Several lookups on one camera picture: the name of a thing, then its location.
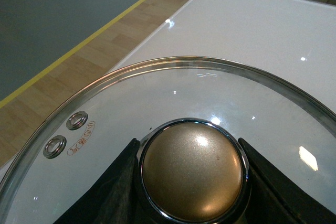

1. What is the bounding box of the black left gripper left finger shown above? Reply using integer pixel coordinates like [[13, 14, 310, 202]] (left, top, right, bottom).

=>
[[55, 138, 140, 223]]

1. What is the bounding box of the glass pot lid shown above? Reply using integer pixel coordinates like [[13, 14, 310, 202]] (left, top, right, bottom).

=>
[[1, 57, 335, 223]]

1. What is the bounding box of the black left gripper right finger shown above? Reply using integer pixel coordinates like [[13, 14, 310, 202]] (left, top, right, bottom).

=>
[[238, 138, 335, 223]]

